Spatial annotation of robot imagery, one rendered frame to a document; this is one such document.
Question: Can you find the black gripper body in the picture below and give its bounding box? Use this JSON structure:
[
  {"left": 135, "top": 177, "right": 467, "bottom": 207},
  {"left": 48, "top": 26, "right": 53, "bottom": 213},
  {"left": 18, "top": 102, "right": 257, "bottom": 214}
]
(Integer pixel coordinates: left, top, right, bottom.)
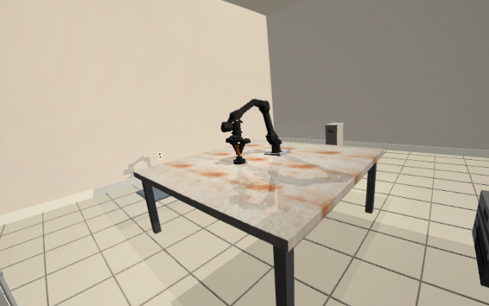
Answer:
[{"left": 225, "top": 130, "right": 251, "bottom": 144}]

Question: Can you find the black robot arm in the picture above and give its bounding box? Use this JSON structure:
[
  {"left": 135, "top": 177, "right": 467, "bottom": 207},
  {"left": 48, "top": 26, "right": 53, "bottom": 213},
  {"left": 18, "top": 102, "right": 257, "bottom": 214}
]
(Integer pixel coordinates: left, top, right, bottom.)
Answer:
[{"left": 221, "top": 99, "right": 282, "bottom": 153}]

